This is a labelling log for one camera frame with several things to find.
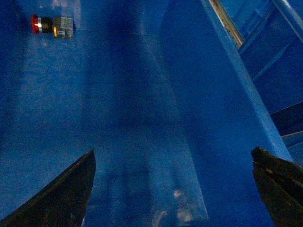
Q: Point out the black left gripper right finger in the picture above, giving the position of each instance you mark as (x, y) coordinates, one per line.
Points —
(280, 185)

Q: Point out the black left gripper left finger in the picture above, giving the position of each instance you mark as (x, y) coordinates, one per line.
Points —
(63, 202)

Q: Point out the red mushroom push button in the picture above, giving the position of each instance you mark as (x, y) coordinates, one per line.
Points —
(59, 27)

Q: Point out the blue shelf bin left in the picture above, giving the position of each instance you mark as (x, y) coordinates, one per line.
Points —
(156, 89)

